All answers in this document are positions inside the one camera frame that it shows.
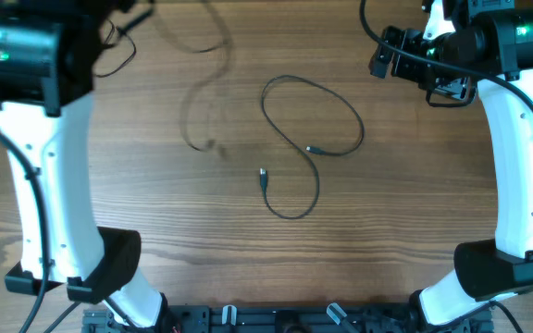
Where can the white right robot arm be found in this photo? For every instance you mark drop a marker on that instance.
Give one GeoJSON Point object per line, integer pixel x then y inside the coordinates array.
{"type": "Point", "coordinates": [477, 50]}

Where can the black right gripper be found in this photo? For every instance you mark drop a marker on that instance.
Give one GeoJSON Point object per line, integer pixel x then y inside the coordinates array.
{"type": "Point", "coordinates": [402, 68]}

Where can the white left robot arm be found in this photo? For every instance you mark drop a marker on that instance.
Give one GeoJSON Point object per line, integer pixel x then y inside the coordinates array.
{"type": "Point", "coordinates": [47, 53]}

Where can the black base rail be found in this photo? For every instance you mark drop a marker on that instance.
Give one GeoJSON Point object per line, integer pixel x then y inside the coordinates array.
{"type": "Point", "coordinates": [371, 318]}

